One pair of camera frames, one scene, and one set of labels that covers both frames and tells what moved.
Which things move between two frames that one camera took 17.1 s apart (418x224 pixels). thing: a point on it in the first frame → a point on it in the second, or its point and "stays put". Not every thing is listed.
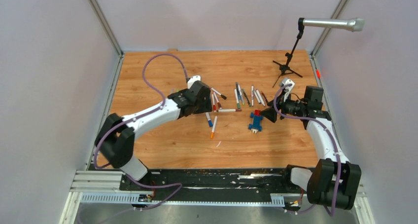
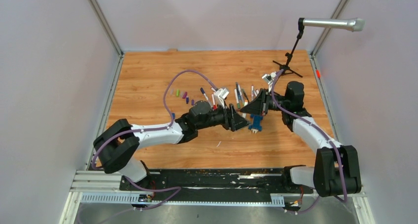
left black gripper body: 204,106 → 222,118
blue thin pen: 238,92 stays put
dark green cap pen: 248,101 stays put
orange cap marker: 213,131 → 244,114
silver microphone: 353,24 stays put
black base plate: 226,181 stays put
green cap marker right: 238,103 stays put
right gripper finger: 270,113 → 256,107
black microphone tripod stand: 285,68 stays put
